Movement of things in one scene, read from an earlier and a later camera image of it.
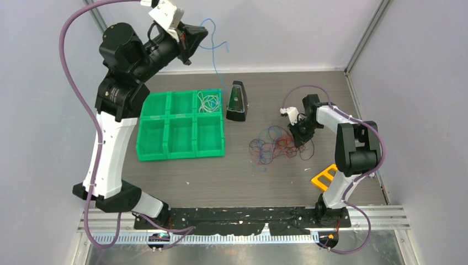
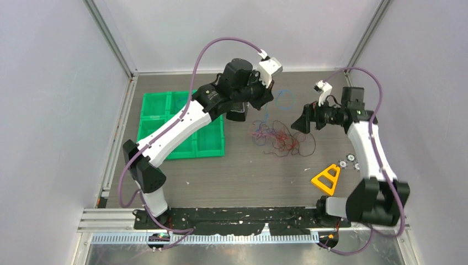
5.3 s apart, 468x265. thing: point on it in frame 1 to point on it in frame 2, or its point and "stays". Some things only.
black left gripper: (187, 36) to (265, 93)
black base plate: (245, 221) stays
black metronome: (237, 105) stays
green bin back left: (157, 106) stays
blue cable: (213, 48) to (266, 106)
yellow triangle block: (319, 184) stays
